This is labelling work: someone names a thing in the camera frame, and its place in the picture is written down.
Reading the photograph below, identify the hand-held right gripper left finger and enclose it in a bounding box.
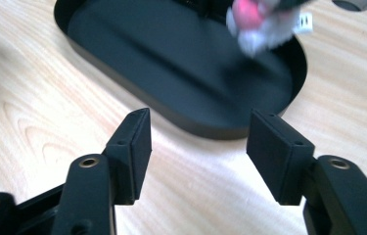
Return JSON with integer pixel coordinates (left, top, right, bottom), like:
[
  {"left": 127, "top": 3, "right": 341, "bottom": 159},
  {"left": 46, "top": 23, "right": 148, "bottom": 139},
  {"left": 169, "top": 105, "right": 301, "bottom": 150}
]
[{"left": 102, "top": 107, "right": 154, "bottom": 207}]

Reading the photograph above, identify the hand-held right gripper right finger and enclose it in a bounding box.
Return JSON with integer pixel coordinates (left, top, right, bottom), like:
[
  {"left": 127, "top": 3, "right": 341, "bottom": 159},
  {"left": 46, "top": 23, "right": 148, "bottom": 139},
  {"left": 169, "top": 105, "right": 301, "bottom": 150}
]
[{"left": 246, "top": 109, "right": 316, "bottom": 207}]

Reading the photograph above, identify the black oval stand base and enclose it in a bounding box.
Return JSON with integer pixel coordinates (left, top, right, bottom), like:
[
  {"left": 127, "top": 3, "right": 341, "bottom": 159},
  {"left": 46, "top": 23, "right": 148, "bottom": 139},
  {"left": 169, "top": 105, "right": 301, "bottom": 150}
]
[{"left": 53, "top": 0, "right": 308, "bottom": 141}]

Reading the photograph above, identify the dark grey round object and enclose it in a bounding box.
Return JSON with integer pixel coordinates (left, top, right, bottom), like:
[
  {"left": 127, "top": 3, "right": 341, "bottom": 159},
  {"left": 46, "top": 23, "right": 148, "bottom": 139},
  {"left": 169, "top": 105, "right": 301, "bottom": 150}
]
[{"left": 331, "top": 0, "right": 367, "bottom": 13}]

